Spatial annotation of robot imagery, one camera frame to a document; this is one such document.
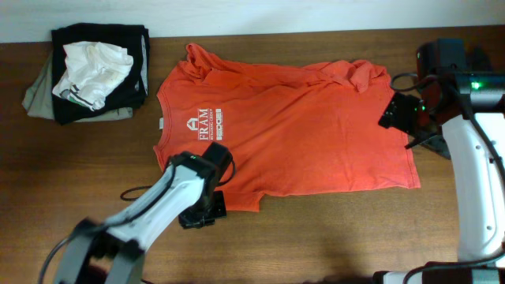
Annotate orange soccer t-shirt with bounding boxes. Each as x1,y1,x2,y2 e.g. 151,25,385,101
154,43,421,211

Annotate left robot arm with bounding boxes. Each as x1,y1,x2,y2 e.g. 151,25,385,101
54,142,235,283

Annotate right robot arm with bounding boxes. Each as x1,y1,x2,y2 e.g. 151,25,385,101
371,39,504,284

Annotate black t-shirt at right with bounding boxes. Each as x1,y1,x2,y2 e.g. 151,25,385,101
417,41,492,159

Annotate black folded garment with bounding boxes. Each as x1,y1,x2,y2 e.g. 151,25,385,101
51,23,150,125

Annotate grey folded garment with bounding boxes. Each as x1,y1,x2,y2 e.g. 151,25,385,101
22,53,133,122

